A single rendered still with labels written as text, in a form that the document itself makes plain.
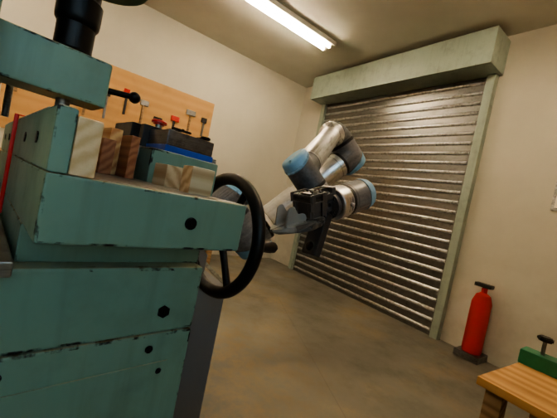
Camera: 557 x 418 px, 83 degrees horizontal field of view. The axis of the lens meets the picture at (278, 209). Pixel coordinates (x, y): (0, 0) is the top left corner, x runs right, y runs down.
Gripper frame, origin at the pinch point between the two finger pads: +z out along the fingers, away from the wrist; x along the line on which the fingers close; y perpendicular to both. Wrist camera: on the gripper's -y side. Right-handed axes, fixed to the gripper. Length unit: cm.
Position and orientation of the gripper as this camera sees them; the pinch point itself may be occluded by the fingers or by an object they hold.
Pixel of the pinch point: (275, 232)
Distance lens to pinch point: 69.8
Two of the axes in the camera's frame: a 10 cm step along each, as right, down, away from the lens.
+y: -0.5, -9.6, -2.7
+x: 6.9, 1.6, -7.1
